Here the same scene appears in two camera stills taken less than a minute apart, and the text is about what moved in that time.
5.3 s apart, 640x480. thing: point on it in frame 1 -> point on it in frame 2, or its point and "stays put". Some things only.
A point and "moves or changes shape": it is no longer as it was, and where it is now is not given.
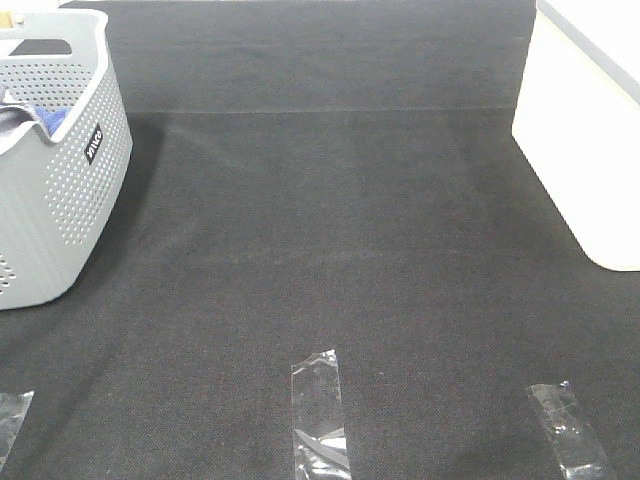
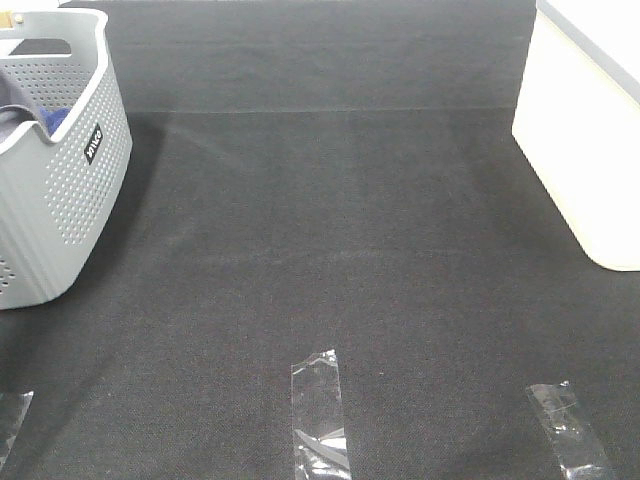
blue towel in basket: [52, 116] stays put
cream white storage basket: [577, 121] stays put
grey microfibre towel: [14, 115] moves or changes shape
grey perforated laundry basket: [57, 193] stays put
